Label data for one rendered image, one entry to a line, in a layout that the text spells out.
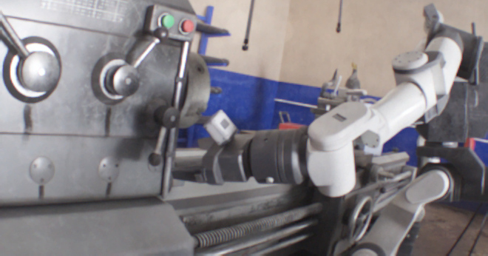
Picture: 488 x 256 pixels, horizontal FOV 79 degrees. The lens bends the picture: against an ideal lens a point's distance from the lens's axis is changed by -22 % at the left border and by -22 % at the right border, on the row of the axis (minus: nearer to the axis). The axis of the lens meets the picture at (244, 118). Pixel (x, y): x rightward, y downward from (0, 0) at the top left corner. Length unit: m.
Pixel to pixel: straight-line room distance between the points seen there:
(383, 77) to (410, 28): 0.90
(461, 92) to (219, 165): 0.73
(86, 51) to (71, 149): 0.19
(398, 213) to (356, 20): 5.09
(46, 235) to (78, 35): 0.38
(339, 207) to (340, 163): 0.88
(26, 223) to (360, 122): 0.60
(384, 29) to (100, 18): 5.33
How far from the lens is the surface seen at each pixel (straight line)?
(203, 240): 0.96
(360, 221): 1.46
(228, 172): 0.59
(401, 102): 0.64
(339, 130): 0.53
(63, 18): 0.70
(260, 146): 0.57
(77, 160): 0.75
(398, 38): 5.72
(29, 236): 0.69
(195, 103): 1.08
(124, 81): 0.68
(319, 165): 0.55
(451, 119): 1.08
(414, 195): 1.12
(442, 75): 0.74
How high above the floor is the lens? 1.12
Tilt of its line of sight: 5 degrees down
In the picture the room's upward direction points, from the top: 9 degrees clockwise
